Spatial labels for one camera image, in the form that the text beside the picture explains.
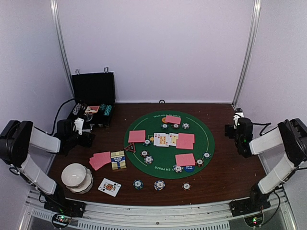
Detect red backed card deck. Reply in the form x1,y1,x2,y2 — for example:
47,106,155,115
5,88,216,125
89,151,111,171

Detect green chips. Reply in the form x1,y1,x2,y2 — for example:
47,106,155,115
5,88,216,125
143,139,151,146
161,124,169,129
203,152,212,159

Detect face-down community cards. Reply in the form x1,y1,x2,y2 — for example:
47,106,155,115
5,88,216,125
176,133,195,150

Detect blue white chips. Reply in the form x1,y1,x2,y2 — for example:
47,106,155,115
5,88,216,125
182,122,190,130
144,156,154,164
173,165,183,173

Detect face-up jack card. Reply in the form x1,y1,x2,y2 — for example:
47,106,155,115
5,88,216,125
98,178,121,197

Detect triangular all-in button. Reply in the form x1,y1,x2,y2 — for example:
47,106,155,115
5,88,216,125
124,143,136,153

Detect blue small blind button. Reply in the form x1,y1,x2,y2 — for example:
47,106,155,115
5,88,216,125
184,166,195,173

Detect red cards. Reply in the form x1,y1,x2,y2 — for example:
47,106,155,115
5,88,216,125
165,115,181,125
85,105,100,114
175,153,195,166

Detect red card being dealt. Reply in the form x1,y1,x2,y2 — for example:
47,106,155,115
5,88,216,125
128,130,146,143

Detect orange black poker chip stack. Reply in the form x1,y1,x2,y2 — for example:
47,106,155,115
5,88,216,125
182,182,191,191

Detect green poker chip stack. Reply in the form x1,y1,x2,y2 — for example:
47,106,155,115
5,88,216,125
133,180,144,190

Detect blue white poker chip stack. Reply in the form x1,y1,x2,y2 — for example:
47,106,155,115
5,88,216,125
153,180,165,191

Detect face-up red community card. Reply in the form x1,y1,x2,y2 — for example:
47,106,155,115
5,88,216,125
153,133,160,146

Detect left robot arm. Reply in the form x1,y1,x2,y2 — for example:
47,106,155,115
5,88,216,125
0,120,95,213

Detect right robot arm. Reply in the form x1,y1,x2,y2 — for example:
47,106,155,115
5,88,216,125
224,117,307,216

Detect white ceramic bowl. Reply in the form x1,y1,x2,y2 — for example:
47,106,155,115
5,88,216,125
61,163,86,187

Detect red cards in case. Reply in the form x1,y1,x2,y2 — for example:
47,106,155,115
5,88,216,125
85,105,100,114

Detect teal chips in case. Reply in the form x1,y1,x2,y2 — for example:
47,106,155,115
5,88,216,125
99,104,113,116

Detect white scalloped plate stack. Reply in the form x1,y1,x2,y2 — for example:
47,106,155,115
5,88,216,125
66,168,94,195

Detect black poker case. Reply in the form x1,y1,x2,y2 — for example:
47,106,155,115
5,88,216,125
68,72,116,127

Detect blue gold card box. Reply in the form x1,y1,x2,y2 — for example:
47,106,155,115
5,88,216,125
110,151,127,170

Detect round green poker mat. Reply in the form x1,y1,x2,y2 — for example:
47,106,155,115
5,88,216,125
124,111,215,180

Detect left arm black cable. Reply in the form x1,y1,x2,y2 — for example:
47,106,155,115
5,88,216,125
49,98,77,135

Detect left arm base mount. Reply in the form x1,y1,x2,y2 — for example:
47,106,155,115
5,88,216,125
44,200,86,218

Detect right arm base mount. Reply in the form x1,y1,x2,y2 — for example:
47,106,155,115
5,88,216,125
229,198,271,217

